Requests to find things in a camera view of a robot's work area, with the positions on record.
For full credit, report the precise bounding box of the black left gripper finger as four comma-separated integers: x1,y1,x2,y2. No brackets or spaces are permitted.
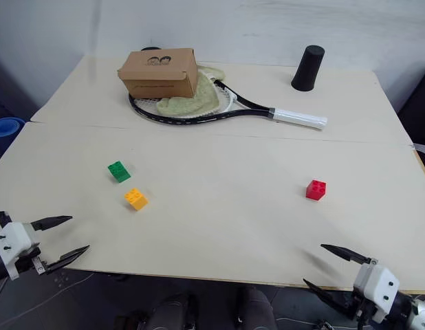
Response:
43,244,91,276
29,215,74,232

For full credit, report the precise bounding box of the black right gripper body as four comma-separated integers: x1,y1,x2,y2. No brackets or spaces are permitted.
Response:
348,290,380,325

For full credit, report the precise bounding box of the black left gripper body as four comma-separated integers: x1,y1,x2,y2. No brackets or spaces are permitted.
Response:
8,244,50,278

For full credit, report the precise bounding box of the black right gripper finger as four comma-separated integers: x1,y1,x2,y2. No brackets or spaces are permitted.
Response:
303,278,358,321
320,243,374,266

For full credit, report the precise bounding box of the red toy brick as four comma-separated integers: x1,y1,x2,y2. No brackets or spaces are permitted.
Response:
305,179,327,201

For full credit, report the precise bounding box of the dark rounded shape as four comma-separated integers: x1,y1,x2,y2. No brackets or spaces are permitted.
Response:
143,291,200,330
235,286,279,330

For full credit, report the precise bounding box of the green toy brick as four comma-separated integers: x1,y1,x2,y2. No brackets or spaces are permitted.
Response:
107,160,132,183

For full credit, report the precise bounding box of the orange toy brick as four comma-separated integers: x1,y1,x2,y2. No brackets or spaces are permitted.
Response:
124,187,149,211

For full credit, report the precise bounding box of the blue round container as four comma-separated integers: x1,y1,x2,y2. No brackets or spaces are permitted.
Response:
0,116,21,148

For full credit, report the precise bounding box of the black white tennis racket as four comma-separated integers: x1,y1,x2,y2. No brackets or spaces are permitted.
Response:
127,65,329,131

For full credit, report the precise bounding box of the brown cardboard box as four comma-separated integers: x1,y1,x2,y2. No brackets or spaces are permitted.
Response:
116,47,199,100

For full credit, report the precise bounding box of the black upturned cup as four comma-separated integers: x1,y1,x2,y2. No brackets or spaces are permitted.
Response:
290,44,327,92

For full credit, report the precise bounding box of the pale green towel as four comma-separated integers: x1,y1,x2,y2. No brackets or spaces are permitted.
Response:
155,65,228,117

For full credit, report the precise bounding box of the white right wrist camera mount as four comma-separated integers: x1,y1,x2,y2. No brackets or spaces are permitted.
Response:
352,262,401,325

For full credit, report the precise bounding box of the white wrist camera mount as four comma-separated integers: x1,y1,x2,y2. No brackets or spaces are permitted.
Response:
352,262,401,325
0,221,41,280

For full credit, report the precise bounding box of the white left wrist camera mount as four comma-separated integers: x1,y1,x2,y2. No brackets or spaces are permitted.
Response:
0,221,41,280

